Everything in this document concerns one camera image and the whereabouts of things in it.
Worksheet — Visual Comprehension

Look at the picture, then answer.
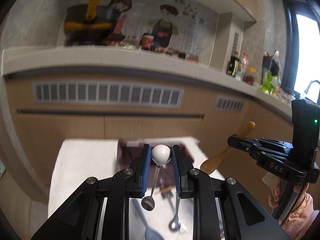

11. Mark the wooden spoon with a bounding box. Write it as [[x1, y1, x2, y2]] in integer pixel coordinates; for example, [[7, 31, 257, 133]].
[[200, 121, 255, 174]]

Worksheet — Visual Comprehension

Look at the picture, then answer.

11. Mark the smiley handle steel spoon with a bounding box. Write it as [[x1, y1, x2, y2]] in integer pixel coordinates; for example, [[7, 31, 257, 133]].
[[169, 194, 181, 232]]

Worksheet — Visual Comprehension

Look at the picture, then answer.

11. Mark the blue plastic spoon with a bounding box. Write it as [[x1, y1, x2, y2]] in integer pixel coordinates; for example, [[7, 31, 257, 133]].
[[132, 199, 164, 240]]

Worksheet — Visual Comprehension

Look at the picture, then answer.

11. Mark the white ball handled spoon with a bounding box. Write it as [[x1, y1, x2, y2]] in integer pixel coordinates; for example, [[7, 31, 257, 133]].
[[141, 145, 171, 211]]

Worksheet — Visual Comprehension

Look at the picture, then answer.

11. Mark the person right hand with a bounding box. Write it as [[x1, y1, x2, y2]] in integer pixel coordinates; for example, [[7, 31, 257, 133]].
[[262, 173, 315, 235]]

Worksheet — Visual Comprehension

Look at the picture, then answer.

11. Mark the small grey vent grille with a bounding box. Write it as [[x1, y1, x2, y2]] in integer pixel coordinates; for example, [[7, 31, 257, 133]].
[[215, 96, 244, 112]]

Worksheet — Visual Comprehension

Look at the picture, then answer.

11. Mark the green packet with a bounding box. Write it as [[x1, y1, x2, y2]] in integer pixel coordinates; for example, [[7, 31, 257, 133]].
[[260, 71, 278, 95]]

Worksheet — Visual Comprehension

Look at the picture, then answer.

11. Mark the maroon plastic utensil bin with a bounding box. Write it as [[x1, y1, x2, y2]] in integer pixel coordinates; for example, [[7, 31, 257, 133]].
[[117, 138, 195, 168]]

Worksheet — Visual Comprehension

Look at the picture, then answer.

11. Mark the black utensil rack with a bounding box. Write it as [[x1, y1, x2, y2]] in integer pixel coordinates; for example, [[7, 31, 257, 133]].
[[262, 50, 280, 77]]

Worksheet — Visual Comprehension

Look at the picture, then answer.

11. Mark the black bottle on counter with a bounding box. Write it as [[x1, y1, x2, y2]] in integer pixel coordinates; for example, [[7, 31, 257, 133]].
[[227, 56, 240, 77]]

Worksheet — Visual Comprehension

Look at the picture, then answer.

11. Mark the orange capped bottle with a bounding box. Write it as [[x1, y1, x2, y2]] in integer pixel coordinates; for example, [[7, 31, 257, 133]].
[[235, 52, 248, 81]]

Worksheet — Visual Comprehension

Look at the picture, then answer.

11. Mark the red cup on counter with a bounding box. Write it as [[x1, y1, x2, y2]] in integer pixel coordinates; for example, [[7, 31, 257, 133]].
[[140, 33, 154, 50]]

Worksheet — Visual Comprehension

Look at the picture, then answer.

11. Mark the black wok with orange handle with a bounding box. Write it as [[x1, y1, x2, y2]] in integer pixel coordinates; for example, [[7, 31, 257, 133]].
[[63, 0, 120, 46]]

